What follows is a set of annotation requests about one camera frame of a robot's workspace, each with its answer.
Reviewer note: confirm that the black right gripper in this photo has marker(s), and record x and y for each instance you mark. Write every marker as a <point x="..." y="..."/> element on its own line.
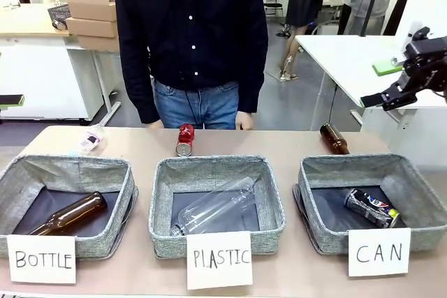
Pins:
<point x="427" y="73"/>

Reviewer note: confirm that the person's right forearm dark sleeve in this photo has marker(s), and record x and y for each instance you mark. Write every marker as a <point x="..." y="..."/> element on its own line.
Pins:
<point x="139" y="88"/>

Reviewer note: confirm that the person's left forearm dark sleeve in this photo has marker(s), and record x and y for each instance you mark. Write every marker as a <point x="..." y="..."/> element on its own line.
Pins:
<point x="254" y="78"/>

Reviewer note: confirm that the black printed drink can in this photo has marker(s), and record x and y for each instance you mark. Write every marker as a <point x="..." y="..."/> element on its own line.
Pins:
<point x="372" y="207"/>

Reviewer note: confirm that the grey fabric basket can label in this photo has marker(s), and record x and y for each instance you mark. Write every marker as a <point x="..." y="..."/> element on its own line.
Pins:
<point x="314" y="186"/>

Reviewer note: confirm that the grey fabric basket bottle label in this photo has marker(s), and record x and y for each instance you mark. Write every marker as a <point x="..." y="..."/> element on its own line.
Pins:
<point x="104" y="186"/>

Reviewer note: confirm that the paper sign CAN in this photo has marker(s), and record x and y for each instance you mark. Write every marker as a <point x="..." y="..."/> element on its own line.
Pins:
<point x="379" y="252"/>

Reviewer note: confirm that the grey fabric basket plastic label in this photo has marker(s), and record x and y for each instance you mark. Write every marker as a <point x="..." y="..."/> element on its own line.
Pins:
<point x="164" y="186"/>

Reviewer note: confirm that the crushed red can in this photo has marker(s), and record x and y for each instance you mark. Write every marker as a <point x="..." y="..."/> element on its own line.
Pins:
<point x="185" y="139"/>

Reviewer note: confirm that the person's left hand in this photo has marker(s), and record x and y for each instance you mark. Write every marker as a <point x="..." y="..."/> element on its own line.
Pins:
<point x="245" y="120"/>

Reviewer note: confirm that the person's right hand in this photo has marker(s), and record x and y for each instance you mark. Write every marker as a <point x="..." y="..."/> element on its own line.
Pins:
<point x="154" y="125"/>

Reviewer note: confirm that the green flat device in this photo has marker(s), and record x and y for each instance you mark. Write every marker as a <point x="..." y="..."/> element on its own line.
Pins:
<point x="386" y="67"/>

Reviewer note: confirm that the wooden-top white desk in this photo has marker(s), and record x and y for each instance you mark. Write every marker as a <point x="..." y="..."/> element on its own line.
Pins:
<point x="38" y="67"/>

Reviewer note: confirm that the white table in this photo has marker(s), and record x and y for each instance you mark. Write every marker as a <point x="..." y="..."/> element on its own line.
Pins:
<point x="345" y="53"/>

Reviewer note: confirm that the small clear pink-label bottle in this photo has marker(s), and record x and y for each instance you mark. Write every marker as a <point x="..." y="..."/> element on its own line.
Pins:
<point x="90" y="139"/>

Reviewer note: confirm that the dark plastic crate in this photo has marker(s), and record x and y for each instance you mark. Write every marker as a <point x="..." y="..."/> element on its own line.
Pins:
<point x="58" y="14"/>

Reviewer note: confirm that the flat closed cardboard box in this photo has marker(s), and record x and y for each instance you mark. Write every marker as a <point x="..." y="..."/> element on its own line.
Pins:
<point x="99" y="44"/>
<point x="92" y="28"/>

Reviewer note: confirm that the open cardboard box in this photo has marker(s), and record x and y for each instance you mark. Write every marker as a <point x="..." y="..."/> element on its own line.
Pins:
<point x="92" y="5"/>

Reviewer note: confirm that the long-neck brown glass bottle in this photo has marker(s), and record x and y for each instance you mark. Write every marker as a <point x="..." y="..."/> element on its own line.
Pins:
<point x="77" y="209"/>

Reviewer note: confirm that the black office chair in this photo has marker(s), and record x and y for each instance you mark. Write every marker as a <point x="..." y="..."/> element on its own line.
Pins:
<point x="274" y="3"/>

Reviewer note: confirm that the paper sign BOTTLE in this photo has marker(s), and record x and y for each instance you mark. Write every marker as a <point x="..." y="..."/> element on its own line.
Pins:
<point x="42" y="259"/>

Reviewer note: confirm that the person in dark shirt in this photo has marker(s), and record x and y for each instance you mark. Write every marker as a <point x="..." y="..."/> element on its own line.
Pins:
<point x="190" y="26"/>

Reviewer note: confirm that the large clear plastic bottle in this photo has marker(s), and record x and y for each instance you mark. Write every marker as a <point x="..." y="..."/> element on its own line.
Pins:
<point x="216" y="203"/>

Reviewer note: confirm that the paper sign PLASTIC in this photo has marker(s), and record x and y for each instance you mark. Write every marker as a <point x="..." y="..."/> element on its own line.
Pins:
<point x="219" y="259"/>

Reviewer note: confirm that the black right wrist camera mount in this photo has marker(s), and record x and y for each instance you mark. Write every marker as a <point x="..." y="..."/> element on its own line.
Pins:
<point x="424" y="45"/>

